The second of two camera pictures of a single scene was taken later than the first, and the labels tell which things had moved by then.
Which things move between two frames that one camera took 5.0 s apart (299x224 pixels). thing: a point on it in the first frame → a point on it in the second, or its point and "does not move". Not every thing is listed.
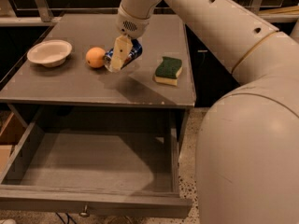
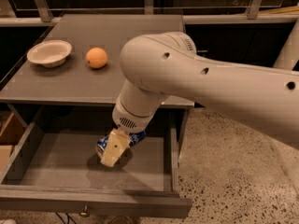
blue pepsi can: x=135 y=52 → x=135 y=138
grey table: x=64 y=69 does not move
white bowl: x=49 y=53 does not move
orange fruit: x=95 y=57 does not move
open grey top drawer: x=95 y=162 does not move
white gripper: x=133 y=24 → x=128 y=118
